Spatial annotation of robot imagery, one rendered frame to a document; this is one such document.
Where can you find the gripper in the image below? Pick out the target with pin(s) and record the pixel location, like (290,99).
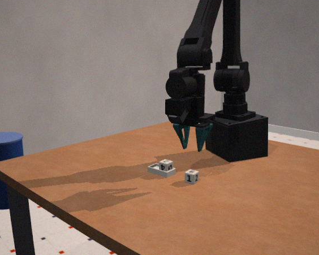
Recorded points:
(200,125)

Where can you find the white rectangular tray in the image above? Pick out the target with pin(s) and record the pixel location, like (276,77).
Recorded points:
(154,169)

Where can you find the white number cube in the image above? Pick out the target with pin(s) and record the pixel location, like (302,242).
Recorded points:
(191,176)
(165,165)

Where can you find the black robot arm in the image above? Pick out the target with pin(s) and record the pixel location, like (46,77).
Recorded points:
(194,50)

